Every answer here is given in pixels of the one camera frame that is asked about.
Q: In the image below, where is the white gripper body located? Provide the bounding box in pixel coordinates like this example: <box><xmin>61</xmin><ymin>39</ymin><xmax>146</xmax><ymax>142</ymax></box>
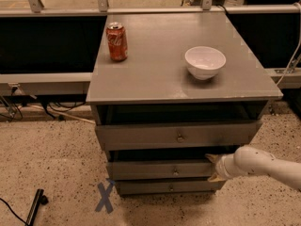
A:
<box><xmin>215</xmin><ymin>153</ymin><xmax>239</xmax><ymax>179</ymax></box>

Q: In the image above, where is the black cable bundle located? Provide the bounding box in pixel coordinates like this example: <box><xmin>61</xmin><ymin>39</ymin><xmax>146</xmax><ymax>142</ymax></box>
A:
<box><xmin>0</xmin><ymin>86</ymin><xmax>87</xmax><ymax>121</ymax></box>

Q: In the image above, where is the grey top drawer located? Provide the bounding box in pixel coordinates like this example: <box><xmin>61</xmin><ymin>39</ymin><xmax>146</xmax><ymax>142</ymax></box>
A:
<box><xmin>95</xmin><ymin>121</ymin><xmax>262</xmax><ymax>151</ymax></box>

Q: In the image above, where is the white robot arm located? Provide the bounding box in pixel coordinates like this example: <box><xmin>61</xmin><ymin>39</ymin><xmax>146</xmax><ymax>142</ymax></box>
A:
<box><xmin>206</xmin><ymin>146</ymin><xmax>301</xmax><ymax>191</ymax></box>

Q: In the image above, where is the grey bottom drawer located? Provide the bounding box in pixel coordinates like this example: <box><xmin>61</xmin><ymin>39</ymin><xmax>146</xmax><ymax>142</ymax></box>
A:
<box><xmin>116</xmin><ymin>179</ymin><xmax>225</xmax><ymax>196</ymax></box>

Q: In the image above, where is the white hanging cable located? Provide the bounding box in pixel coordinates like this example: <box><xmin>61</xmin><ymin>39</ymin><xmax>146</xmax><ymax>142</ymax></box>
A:
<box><xmin>276</xmin><ymin>2</ymin><xmax>301</xmax><ymax>87</ymax></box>

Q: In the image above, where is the black power strip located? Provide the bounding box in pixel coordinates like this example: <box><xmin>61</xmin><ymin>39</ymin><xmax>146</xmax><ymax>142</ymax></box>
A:
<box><xmin>25</xmin><ymin>188</ymin><xmax>49</xmax><ymax>226</ymax></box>

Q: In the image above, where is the grey drawer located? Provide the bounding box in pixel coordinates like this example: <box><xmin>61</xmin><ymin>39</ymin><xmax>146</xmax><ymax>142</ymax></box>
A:
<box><xmin>107</xmin><ymin>159</ymin><xmax>214</xmax><ymax>181</ymax></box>
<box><xmin>116</xmin><ymin>179</ymin><xmax>225</xmax><ymax>196</ymax></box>
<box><xmin>95</xmin><ymin>121</ymin><xmax>262</xmax><ymax>151</ymax></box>

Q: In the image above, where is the red soda can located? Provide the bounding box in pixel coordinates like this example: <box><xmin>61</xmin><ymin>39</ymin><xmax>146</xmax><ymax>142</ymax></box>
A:
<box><xmin>106</xmin><ymin>22</ymin><xmax>128</xmax><ymax>61</ymax></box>

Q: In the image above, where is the grey drawer cabinet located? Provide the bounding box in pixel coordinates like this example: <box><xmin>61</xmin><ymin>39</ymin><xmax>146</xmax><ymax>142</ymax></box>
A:
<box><xmin>86</xmin><ymin>11</ymin><xmax>284</xmax><ymax>197</ymax></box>

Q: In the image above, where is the grey metal railing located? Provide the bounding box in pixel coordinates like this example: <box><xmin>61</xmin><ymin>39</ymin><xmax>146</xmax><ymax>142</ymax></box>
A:
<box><xmin>0</xmin><ymin>0</ymin><xmax>301</xmax><ymax>96</ymax></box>

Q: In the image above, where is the blue tape cross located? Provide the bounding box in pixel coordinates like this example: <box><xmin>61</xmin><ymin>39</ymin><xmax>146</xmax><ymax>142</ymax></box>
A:
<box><xmin>95</xmin><ymin>178</ymin><xmax>115</xmax><ymax>214</ymax></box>

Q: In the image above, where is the white bowl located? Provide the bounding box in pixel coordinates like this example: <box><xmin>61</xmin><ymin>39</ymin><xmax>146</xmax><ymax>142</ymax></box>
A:
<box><xmin>184</xmin><ymin>46</ymin><xmax>227</xmax><ymax>80</ymax></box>

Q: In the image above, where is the black floor cable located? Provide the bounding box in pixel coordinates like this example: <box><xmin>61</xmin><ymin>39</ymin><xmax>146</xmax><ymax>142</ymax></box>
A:
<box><xmin>0</xmin><ymin>197</ymin><xmax>28</xmax><ymax>226</ymax></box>

